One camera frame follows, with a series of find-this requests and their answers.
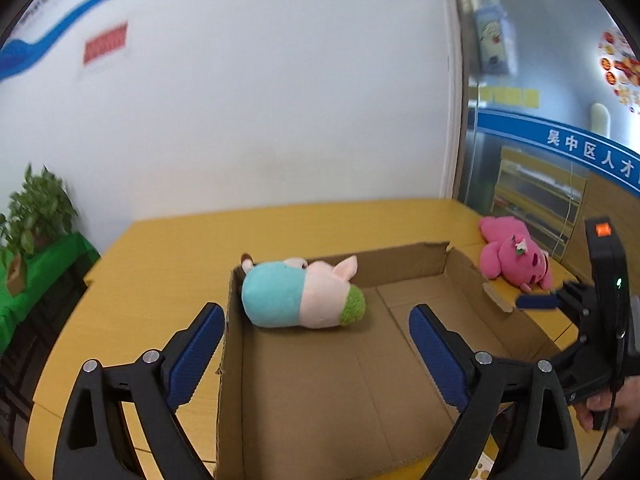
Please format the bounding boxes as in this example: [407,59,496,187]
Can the green potted plant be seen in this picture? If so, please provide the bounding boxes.
[0,162,79,293]

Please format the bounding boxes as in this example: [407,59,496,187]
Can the teal and pink pig plush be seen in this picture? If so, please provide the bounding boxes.
[240,254,367,331]

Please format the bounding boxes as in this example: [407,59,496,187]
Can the thin white cable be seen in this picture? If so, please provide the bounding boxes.
[551,160,577,257]

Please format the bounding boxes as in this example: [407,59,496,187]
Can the brown cardboard box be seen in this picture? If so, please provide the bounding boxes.
[215,241,563,480]

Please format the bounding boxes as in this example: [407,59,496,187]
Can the red wall sign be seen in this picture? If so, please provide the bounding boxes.
[82,21,130,67]

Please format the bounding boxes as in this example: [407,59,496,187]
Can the pink plush toy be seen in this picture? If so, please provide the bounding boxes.
[478,216,555,294]

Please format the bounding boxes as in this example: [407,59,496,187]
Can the person's right hand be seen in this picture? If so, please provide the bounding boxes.
[575,375,640,432]

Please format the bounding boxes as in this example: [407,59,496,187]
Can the red window stickers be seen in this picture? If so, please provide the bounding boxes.
[597,27,640,111]

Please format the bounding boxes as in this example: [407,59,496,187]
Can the white oblong object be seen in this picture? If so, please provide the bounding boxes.
[590,102,614,137]

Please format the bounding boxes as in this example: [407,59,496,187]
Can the yellow framed shelf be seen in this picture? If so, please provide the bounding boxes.
[492,146,588,261]

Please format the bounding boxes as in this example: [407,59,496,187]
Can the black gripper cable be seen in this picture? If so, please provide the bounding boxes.
[580,420,613,480]

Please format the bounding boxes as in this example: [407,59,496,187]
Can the white dotted sheet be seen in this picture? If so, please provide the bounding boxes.
[470,452,498,480]

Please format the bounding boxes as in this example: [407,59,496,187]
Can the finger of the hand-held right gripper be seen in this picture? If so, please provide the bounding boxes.
[515,280,595,322]
[550,332,616,406]

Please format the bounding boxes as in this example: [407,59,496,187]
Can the yellow wooden desktop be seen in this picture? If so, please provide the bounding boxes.
[25,197,621,480]

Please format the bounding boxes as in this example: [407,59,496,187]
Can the dark side cabinet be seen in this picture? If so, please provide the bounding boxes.
[0,260,96,456]

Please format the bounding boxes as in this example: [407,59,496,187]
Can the blue banner strip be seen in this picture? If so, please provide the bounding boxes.
[475,108,640,186]

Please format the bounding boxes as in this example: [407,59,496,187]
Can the blue cartoon poster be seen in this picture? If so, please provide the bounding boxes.
[472,0,518,76]

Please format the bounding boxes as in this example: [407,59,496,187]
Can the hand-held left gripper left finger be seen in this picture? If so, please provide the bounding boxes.
[52,302,226,480]

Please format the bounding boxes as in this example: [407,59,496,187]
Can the row of yellow sticky notes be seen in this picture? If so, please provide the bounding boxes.
[467,85,542,108]

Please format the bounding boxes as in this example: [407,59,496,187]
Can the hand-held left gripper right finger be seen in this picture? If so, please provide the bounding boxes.
[408,304,581,480]

